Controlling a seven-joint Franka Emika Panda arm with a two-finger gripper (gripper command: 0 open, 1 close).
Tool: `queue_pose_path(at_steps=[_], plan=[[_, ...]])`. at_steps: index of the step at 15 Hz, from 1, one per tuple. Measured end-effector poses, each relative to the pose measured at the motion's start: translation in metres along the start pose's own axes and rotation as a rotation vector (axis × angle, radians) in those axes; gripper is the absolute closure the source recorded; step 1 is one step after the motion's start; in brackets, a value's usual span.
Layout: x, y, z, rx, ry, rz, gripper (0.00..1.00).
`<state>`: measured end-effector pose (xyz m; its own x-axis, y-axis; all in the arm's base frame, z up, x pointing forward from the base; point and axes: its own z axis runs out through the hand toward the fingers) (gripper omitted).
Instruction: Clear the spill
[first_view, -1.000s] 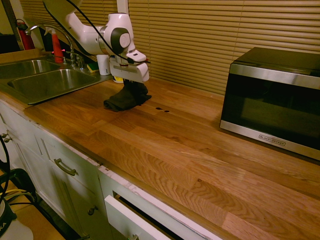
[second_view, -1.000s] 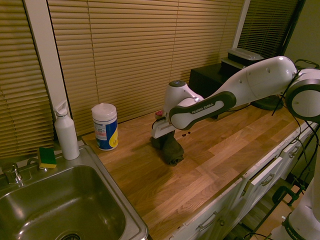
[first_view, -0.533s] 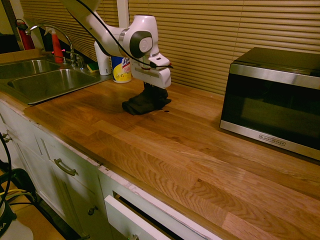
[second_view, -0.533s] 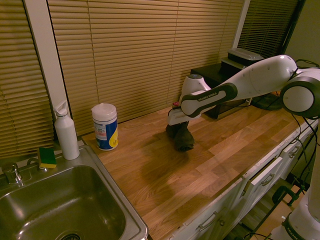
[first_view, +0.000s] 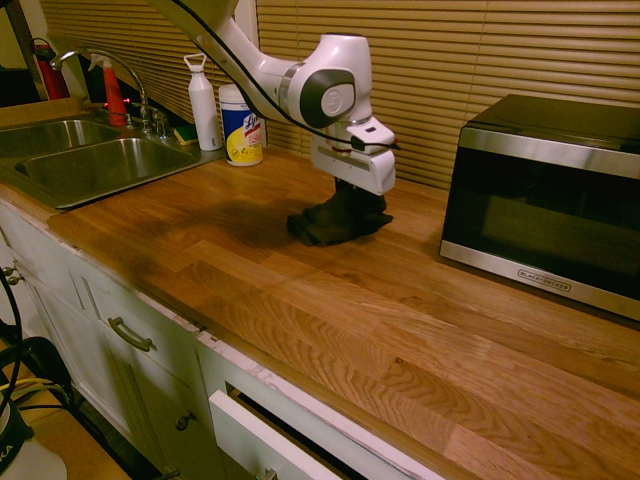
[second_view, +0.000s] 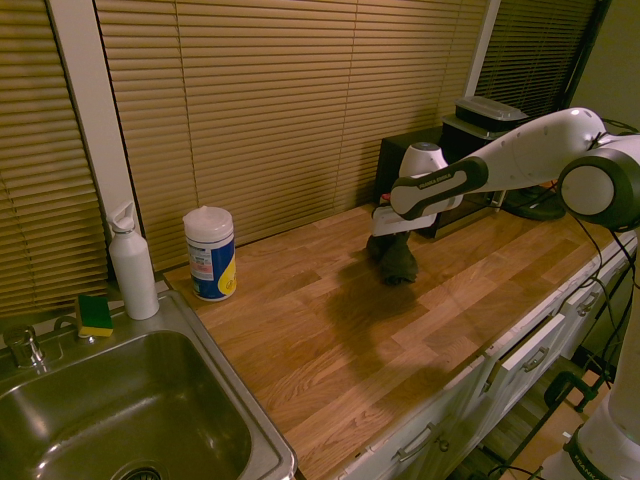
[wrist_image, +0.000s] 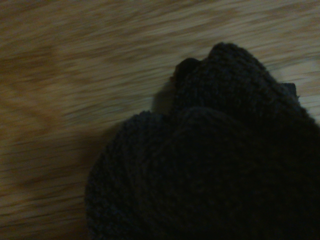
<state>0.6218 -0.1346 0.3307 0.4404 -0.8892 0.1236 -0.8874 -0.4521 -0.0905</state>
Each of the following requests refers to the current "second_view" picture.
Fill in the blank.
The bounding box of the metal drawer handle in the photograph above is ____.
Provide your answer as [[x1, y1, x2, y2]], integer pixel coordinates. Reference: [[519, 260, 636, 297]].
[[396, 421, 437, 464], [575, 291, 600, 317], [521, 346, 551, 372]]

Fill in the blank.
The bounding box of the black box speaker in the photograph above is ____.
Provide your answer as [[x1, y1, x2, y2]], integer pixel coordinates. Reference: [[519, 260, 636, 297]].
[[375, 126, 447, 207]]

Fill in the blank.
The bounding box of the wide beige window blind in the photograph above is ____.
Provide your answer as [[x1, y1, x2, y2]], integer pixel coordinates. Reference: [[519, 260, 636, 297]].
[[93, 0, 490, 274]]

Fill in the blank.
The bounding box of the dark grey cloth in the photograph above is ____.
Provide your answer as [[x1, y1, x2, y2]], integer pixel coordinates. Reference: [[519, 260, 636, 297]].
[[365, 230, 420, 287]]

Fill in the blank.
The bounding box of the white window frame post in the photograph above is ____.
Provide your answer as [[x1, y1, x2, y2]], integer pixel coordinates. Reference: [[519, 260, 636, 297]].
[[44, 0, 147, 241]]

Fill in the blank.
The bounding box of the white open drawer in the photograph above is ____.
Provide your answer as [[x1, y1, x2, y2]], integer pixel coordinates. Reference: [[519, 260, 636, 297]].
[[482, 310, 570, 387]]

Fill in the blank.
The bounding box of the white disinfecting wipes canister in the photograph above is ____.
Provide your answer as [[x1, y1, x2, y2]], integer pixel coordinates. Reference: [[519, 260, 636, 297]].
[[182, 205, 238, 303]]

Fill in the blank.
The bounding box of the chrome faucet handle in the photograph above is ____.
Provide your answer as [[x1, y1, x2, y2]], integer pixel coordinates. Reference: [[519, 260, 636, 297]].
[[2, 323, 50, 370]]

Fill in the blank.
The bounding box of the black table clamp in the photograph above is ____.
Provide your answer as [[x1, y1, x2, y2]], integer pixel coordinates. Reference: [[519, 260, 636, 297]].
[[543, 369, 607, 414]]

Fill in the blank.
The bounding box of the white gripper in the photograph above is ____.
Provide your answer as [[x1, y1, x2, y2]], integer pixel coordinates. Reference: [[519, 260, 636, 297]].
[[369, 204, 442, 238]]

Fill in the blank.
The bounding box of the stainless steel sink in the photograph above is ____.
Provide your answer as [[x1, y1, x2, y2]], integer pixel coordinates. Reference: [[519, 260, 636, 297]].
[[0, 290, 299, 480]]

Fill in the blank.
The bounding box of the black camera stand pole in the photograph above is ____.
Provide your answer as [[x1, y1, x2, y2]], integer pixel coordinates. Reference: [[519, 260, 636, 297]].
[[563, 0, 614, 110]]

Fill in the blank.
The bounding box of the black toaster oven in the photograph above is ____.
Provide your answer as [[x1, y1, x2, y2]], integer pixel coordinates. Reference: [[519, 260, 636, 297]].
[[433, 114, 507, 240]]

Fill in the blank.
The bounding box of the white water bottle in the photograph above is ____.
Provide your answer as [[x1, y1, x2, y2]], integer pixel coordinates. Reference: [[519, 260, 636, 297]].
[[107, 201, 161, 321]]

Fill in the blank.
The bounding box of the black cable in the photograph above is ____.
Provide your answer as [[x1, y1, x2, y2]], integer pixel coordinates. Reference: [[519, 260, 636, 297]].
[[569, 209, 640, 391]]

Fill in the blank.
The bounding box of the narrow beige window blind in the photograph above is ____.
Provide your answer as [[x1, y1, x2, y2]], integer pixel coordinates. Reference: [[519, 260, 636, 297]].
[[0, 0, 110, 317]]

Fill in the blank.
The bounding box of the black round stand base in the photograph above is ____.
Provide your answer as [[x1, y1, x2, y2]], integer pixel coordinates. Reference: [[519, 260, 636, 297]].
[[501, 183, 569, 222]]

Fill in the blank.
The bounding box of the dark shaded window blind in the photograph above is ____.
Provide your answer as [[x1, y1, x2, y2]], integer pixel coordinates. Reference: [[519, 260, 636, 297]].
[[473, 0, 601, 119]]

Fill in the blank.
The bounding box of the green and yellow sponge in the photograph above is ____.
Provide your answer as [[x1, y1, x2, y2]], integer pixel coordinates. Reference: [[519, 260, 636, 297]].
[[75, 294, 115, 339]]

